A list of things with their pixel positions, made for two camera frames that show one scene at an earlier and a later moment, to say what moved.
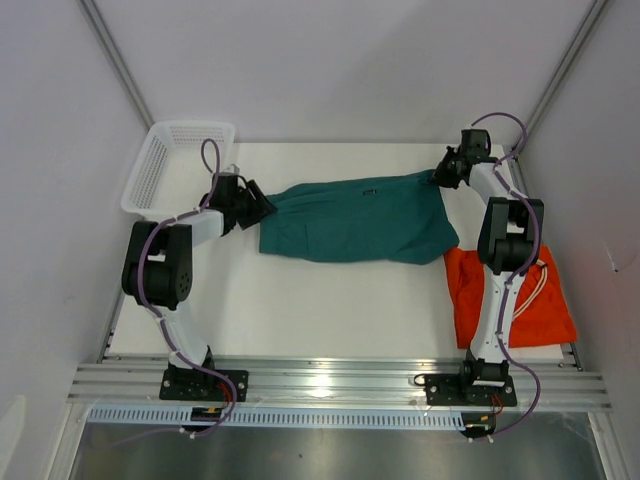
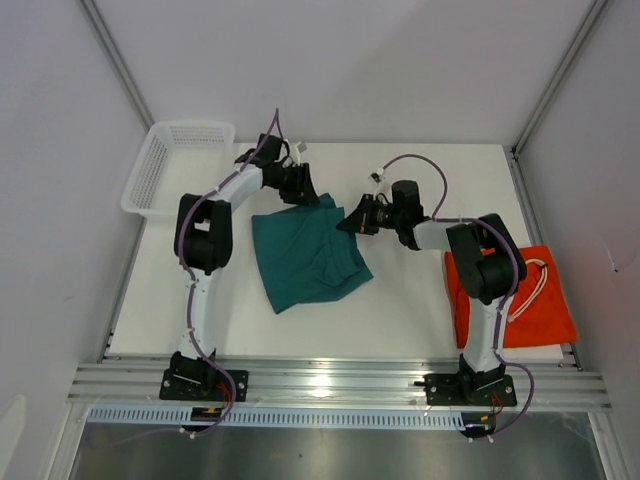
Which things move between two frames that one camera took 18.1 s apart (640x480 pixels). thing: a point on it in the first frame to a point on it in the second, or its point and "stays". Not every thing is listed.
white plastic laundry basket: (171, 176) stays
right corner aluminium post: (562, 72) stays
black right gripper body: (445, 172) to (378, 215)
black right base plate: (454, 390) stays
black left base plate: (189, 384) stays
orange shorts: (541, 312) stays
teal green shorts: (396, 218) to (304, 257)
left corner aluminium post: (115, 59) stays
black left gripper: (260, 206) to (302, 191)
